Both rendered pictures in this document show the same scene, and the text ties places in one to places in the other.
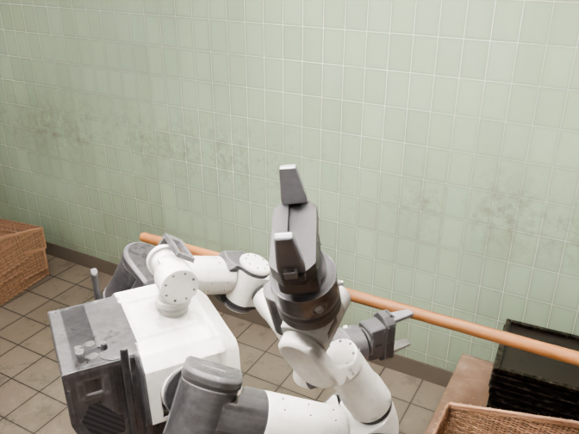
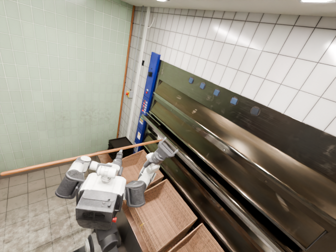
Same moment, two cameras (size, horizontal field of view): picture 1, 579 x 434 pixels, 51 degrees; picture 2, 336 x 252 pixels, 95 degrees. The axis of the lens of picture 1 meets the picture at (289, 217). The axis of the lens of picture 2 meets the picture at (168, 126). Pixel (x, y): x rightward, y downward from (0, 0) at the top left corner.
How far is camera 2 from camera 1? 0.96 m
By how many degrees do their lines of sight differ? 65
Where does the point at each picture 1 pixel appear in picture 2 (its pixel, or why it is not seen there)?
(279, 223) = (162, 148)
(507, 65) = (83, 77)
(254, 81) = not seen: outside the picture
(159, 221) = not seen: outside the picture
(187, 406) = (140, 192)
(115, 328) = (102, 194)
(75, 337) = (96, 204)
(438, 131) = (64, 96)
